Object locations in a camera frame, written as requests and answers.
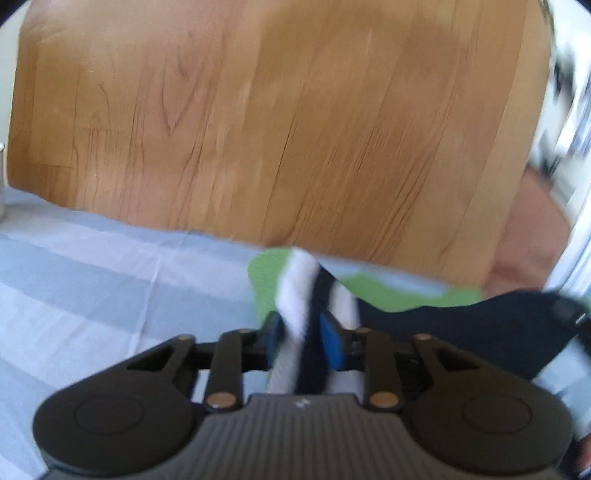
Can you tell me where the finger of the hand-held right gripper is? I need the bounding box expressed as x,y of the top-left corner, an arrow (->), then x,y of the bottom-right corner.
551,295 -> 591,334

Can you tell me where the wood-pattern vinyl sheet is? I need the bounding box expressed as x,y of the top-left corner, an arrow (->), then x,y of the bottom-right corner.
7,0 -> 555,288

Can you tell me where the navy sweater with green trim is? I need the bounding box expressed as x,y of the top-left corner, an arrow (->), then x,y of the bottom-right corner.
247,247 -> 587,395

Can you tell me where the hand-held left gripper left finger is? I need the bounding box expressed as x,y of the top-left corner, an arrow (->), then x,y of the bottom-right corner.
127,311 -> 284,411

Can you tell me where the striped light blue bedsheet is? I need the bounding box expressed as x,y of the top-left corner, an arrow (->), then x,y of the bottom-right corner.
0,187 -> 591,480

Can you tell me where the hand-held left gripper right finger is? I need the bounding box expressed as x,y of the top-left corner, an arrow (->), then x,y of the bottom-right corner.
318,310 -> 481,411

